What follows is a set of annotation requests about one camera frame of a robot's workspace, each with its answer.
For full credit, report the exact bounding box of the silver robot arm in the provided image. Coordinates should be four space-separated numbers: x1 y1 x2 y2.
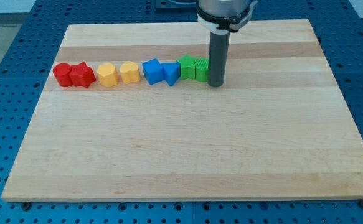
196 0 258 35

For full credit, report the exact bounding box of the green cylinder block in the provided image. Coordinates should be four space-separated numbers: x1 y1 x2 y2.
195 58 209 82

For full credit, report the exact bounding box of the red cylinder block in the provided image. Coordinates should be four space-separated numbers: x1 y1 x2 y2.
53 63 73 87

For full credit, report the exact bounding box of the blue triangle block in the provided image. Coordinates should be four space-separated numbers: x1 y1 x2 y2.
162 62 181 86

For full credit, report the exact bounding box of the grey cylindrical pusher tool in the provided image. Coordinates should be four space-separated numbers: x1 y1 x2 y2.
207 33 230 87

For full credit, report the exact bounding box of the wooden board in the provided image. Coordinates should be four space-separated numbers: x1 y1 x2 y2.
2 19 363 202

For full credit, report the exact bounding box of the red star block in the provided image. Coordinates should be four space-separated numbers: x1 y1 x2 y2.
69 62 96 88

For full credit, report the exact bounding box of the yellow hexagon block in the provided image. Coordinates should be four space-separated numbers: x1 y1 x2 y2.
97 63 118 87

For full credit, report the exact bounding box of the blue cube block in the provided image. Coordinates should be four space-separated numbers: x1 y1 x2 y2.
142 58 164 85

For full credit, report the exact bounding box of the green star block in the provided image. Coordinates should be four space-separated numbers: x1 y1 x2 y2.
176 54 197 80

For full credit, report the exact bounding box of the yellow heart block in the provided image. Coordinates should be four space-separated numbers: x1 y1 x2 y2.
120 61 141 84

